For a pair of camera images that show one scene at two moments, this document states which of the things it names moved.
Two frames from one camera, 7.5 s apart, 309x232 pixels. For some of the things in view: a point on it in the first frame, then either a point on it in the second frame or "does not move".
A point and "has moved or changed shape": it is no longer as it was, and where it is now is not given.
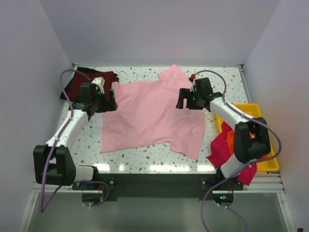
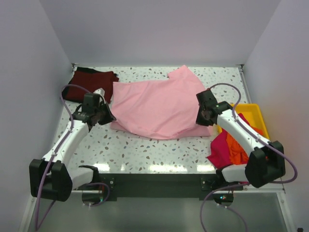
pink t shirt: [146, 116] has moved or changed shape
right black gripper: [186, 93] to [199, 121]
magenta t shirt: [221, 152] does not move
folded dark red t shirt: [74, 93] does not move
